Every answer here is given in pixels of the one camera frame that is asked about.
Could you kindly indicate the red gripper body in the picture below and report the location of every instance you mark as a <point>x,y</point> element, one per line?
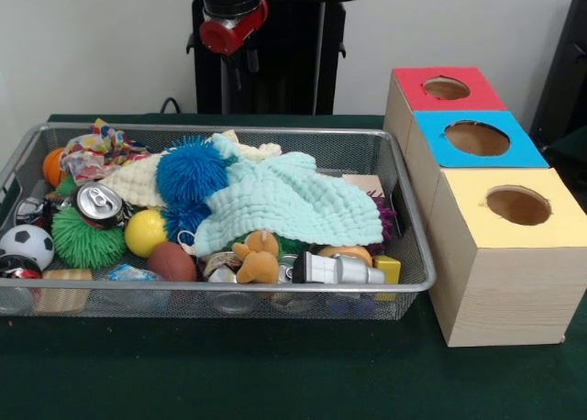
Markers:
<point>220,37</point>

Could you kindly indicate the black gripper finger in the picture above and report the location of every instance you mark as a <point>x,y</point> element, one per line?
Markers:
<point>253,60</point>
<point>231,69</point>

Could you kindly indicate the blue spiky rubber ball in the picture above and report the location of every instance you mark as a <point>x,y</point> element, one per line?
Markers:
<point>190,168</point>

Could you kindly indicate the light blue waffle cloth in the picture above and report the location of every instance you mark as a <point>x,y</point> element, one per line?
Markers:
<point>298,200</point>

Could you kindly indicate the silver drink can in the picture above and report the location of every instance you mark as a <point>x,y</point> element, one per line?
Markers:
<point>98,202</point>

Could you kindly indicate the shallow clear mesh bin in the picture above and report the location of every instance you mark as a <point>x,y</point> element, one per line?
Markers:
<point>229,305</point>

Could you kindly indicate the wooden box with three holes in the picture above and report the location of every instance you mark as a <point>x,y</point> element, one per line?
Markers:
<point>504,291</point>

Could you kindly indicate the cream knitted cloth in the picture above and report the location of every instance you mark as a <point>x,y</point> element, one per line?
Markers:
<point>133,181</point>

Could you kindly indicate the colourful patterned cloth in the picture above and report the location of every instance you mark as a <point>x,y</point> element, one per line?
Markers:
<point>91,156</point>

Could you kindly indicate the smooth yellow ball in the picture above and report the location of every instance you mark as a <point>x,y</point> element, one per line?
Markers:
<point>146,233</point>

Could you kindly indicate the tan plush animal toy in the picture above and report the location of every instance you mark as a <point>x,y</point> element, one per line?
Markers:
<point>257,266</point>

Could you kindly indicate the small brown toy football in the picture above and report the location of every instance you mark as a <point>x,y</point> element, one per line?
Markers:
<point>172,261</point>

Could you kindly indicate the small black-white soccer ball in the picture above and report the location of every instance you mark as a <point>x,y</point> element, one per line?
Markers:
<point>27,246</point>

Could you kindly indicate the dark green table cloth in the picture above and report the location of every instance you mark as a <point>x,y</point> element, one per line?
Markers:
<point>229,369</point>

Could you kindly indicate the black equipment case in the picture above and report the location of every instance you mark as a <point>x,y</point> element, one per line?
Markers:
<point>564,94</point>

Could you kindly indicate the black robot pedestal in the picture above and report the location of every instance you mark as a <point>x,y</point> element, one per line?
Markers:
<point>298,48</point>

